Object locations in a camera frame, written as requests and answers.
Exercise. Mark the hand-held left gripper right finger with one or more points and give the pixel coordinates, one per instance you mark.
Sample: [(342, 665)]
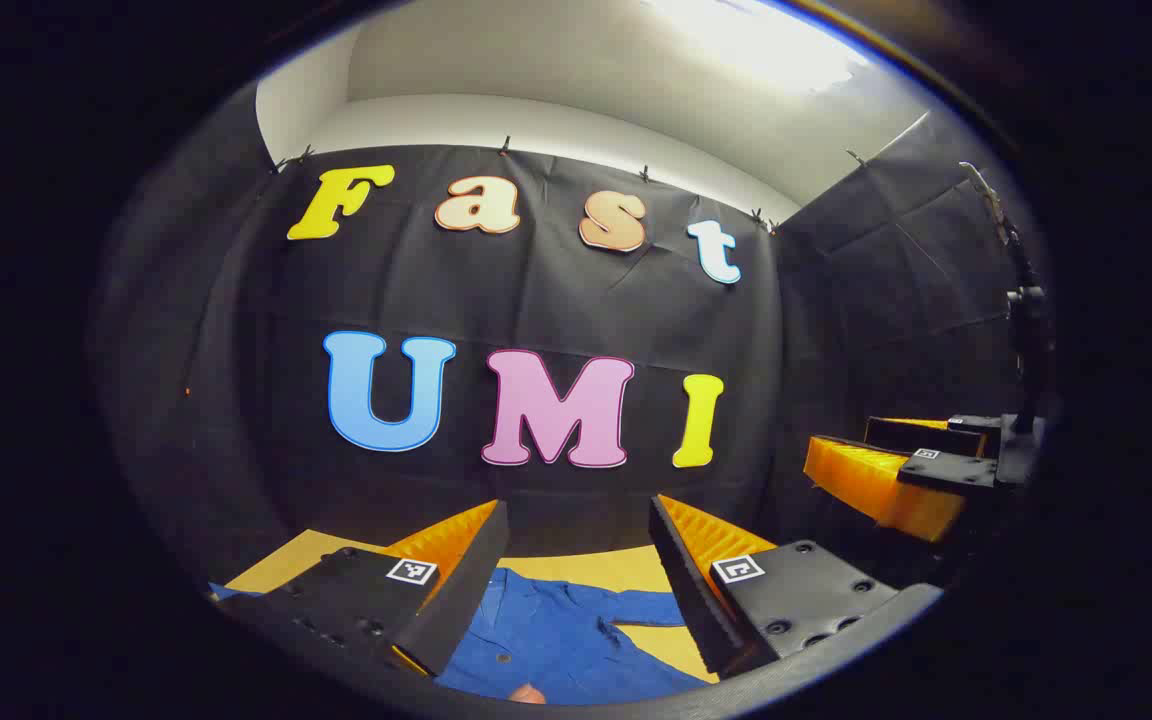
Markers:
[(691, 590)]

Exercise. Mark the black backdrop cloth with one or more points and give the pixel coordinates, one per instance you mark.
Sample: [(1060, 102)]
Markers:
[(536, 300)]

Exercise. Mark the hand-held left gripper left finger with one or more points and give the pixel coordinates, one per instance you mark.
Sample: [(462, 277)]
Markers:
[(466, 590)]

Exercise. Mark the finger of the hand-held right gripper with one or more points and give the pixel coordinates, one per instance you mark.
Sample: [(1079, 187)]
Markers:
[(911, 435), (876, 485)]

